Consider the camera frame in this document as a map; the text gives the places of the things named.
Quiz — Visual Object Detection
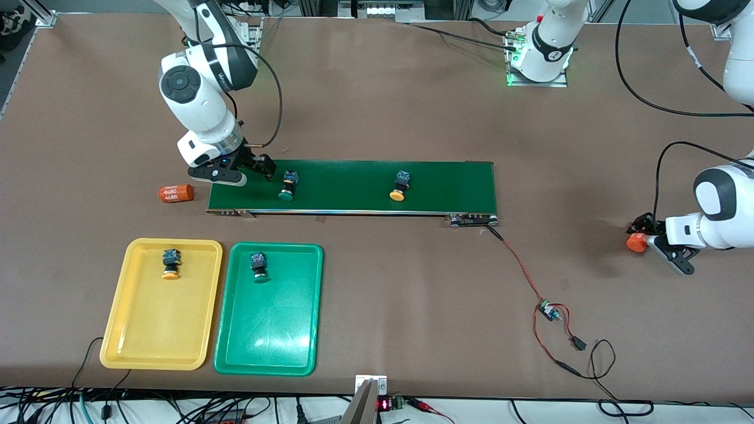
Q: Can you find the green push button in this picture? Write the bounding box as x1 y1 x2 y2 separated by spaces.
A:
250 251 272 284
278 170 300 203

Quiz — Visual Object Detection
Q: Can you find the yellow push button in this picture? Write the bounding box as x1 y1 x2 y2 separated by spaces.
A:
161 248 181 281
389 170 412 203

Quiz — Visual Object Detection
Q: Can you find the green plastic tray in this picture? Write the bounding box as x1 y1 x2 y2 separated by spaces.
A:
213 242 325 377

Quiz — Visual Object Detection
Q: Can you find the yellow plastic tray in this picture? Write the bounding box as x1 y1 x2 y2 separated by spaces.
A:
99 237 224 372

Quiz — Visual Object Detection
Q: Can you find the green conveyor belt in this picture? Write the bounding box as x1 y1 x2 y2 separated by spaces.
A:
206 157 500 228

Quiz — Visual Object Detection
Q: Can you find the white light bar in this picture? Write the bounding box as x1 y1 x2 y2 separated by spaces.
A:
339 0 426 19

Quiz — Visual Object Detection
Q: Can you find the dark patterned bundle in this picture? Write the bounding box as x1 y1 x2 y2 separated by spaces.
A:
0 9 37 57

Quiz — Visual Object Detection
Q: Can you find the silver mounting plate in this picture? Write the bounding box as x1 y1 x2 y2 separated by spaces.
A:
355 375 388 396

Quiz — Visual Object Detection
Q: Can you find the grey metal beam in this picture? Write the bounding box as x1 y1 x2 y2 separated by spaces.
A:
340 379 379 424

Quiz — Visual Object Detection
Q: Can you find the red clip lead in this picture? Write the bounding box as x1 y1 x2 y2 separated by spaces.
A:
406 397 457 424

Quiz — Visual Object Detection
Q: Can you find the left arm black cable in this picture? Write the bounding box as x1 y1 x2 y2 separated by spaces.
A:
614 0 754 224

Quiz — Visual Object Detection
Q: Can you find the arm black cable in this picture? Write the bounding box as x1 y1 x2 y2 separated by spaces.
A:
224 41 285 149
614 0 754 224

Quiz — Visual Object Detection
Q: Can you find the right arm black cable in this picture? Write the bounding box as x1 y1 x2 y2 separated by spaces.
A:
224 41 285 149

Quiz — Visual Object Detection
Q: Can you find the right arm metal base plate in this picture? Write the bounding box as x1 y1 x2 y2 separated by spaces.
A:
233 16 263 49

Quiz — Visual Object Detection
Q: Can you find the red wire black connector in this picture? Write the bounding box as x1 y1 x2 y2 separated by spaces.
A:
532 302 590 379

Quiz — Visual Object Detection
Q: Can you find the red black twisted wire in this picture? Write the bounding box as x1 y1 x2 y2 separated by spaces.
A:
487 226 545 306

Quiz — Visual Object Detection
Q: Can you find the thin black looped cable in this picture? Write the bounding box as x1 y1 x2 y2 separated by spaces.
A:
580 339 654 419

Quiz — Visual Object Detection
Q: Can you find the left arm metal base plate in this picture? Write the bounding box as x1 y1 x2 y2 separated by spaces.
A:
505 26 569 88

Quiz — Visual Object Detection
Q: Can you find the thick black cable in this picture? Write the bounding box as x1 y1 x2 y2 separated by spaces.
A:
406 16 522 54

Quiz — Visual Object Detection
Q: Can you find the black cable inline connector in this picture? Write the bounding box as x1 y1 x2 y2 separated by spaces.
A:
101 369 133 419

